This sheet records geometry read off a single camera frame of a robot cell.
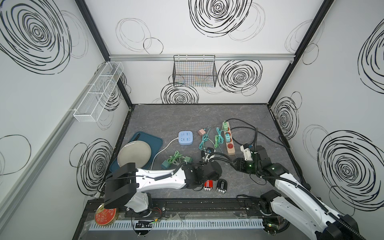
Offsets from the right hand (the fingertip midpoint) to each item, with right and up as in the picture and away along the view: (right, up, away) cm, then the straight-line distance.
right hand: (233, 165), depth 80 cm
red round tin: (-63, -20, -12) cm, 67 cm away
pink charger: (-16, +16, +22) cm, 31 cm away
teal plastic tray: (-47, +9, +17) cm, 50 cm away
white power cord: (-43, +4, +13) cm, 46 cm away
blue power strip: (-27, +13, +17) cm, 34 cm away
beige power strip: (+2, +8, +13) cm, 16 cm away
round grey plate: (-58, +5, +11) cm, 59 cm away
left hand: (-9, 0, -3) cm, 10 cm away
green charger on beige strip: (0, +21, +19) cm, 28 cm away
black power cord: (+22, +19, +25) cm, 38 cm away
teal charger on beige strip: (0, +13, +12) cm, 18 cm away
